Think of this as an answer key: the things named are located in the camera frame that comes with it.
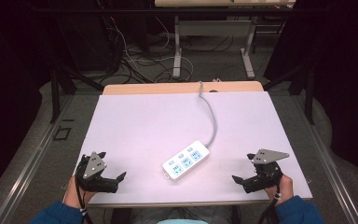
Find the wooden table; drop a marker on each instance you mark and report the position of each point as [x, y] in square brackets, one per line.
[155, 88]

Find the white tabletop board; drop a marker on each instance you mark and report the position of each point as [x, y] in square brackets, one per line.
[143, 124]

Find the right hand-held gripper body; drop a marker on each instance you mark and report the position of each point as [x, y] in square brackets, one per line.
[265, 174]

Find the white desk with metal legs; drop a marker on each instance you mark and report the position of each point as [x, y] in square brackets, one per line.
[214, 28]

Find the white power strip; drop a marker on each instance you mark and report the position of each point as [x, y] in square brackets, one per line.
[185, 160]

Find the metal floor rail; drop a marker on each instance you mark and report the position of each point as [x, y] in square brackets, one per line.
[28, 168]
[329, 161]

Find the black metal stand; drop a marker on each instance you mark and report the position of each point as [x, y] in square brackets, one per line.
[309, 93]
[55, 93]

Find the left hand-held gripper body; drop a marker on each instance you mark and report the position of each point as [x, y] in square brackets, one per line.
[90, 183]

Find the person's left hand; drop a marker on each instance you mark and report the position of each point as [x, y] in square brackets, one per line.
[73, 194]

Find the person's right hand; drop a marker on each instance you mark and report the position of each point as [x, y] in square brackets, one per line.
[284, 189]

